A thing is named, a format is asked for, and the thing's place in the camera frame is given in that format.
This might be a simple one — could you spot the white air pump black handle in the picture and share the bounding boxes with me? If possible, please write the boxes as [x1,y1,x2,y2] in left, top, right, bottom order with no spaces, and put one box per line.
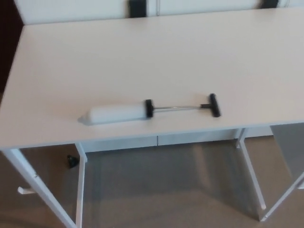
[77,93,223,126]

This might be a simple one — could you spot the small black floor object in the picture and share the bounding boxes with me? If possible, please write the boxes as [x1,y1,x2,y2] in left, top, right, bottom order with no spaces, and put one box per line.
[66,154,79,170]

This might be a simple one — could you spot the white partition panel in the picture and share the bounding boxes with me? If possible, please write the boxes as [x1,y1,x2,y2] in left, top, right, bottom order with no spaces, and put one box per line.
[156,0,304,17]
[14,0,159,26]

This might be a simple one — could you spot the black partition bracket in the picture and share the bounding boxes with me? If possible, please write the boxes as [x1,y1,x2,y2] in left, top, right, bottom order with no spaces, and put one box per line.
[261,0,291,8]
[128,0,150,19]

